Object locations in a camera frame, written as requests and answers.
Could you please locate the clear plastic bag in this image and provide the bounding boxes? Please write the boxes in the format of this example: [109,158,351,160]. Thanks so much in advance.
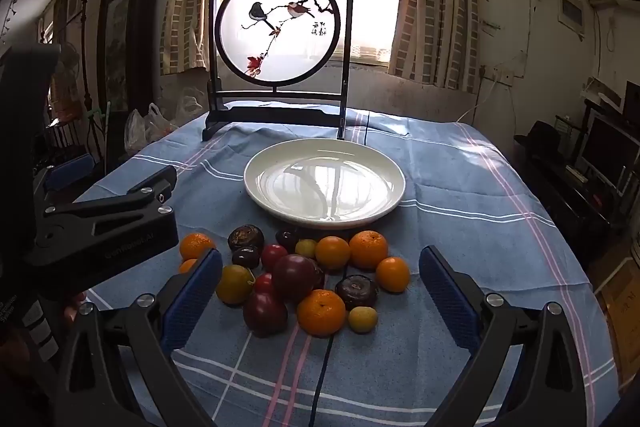
[175,86,207,124]

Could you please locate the large red plum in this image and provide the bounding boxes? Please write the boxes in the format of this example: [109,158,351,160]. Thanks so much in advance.
[243,291,289,339]

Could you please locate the dark wooden cabinet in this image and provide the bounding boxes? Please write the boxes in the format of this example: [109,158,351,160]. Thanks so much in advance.
[517,142,618,260]

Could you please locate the cardboard box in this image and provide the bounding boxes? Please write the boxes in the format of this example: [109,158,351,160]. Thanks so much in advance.
[599,257,640,380]

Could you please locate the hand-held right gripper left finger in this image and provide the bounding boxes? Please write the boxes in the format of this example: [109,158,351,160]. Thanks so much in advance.
[55,248,224,427]

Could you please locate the person's left hand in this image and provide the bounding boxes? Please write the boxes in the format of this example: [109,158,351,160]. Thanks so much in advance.
[64,291,89,323]

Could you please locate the white ceramic plate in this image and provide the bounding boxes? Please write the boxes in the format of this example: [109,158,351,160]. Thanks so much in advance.
[243,138,406,230]

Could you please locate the dark framed wall painting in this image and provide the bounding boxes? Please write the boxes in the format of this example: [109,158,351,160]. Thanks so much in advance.
[97,0,166,112]

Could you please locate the white power cable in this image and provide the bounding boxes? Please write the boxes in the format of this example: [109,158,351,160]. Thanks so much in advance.
[456,77,497,124]

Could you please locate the large dark purple plum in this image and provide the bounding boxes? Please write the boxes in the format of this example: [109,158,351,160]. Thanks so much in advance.
[272,254,317,303]

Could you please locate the small red plum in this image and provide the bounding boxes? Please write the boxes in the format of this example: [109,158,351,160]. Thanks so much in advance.
[261,244,289,272]
[253,273,277,297]

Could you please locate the blue striped tablecloth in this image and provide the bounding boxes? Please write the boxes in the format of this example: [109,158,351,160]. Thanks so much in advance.
[75,107,621,427]

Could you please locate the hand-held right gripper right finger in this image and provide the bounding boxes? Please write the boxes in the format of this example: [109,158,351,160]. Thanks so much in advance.
[419,245,588,427]

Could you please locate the small white wall panel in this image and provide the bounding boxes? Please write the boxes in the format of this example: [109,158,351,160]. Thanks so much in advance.
[557,0,586,40]

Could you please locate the dark brown water chestnut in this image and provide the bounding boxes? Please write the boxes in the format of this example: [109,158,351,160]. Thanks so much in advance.
[228,225,265,253]
[334,274,379,311]

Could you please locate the large yellow plum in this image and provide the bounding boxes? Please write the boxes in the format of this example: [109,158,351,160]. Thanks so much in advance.
[215,264,255,306]

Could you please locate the white plastic bag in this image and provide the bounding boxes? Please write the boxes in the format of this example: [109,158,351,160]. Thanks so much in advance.
[124,102,179,158]

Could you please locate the black framed bird painting screen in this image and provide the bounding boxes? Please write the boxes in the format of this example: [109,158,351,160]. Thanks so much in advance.
[201,0,356,142]

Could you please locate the black hat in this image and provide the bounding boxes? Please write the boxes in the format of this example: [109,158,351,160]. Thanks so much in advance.
[515,121,564,148]

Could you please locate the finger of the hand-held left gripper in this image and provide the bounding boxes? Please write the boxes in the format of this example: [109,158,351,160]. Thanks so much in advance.
[42,154,96,195]
[32,165,178,253]

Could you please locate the small dark purple plum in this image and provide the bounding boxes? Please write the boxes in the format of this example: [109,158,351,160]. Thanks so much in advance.
[275,229,301,253]
[231,247,261,269]

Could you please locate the computer monitor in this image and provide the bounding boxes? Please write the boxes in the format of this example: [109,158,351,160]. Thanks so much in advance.
[575,114,640,198]

